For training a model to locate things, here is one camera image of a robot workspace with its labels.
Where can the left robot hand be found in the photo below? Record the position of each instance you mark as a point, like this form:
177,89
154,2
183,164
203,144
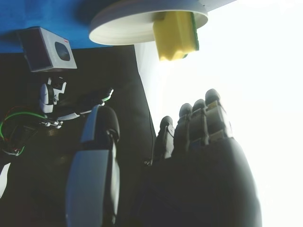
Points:
201,179

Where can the yellow sponge with green pad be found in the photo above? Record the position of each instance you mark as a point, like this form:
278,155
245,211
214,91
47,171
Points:
172,35

